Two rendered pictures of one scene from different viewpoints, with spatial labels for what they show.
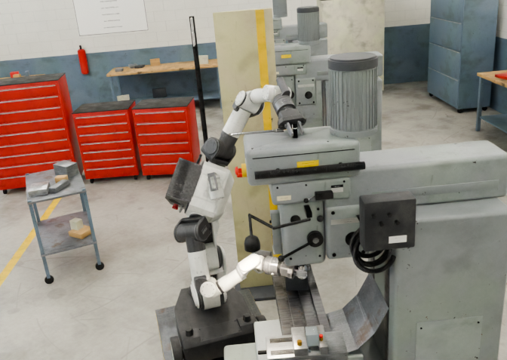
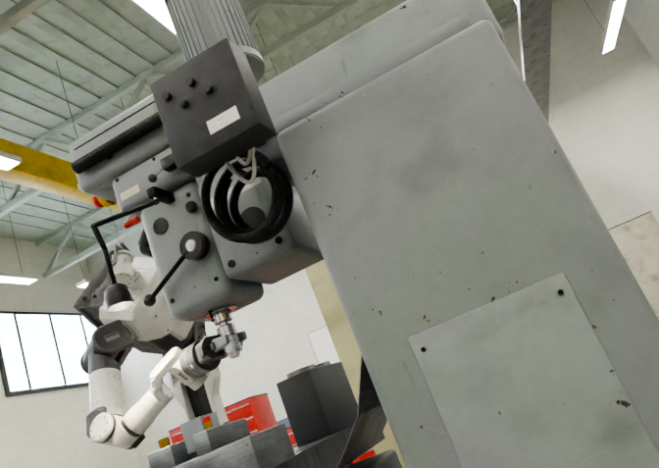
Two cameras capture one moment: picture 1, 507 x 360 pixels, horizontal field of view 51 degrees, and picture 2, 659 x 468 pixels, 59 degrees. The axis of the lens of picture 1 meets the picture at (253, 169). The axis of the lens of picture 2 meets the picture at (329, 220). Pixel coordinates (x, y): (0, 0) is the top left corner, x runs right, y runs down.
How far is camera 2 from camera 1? 2.03 m
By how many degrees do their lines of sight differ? 41
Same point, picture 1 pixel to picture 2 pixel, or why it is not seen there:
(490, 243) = (473, 97)
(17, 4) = (262, 365)
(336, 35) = not seen: hidden behind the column
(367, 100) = (209, 11)
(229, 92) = (316, 268)
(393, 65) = not seen: outside the picture
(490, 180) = (449, 21)
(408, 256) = (321, 188)
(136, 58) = not seen: hidden behind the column
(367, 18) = (641, 245)
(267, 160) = (92, 143)
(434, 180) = (349, 67)
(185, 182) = (101, 285)
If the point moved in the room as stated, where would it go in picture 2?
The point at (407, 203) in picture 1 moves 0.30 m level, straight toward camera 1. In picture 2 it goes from (214, 51) to (71, 5)
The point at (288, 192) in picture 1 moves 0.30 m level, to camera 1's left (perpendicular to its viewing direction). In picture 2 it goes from (133, 181) to (48, 231)
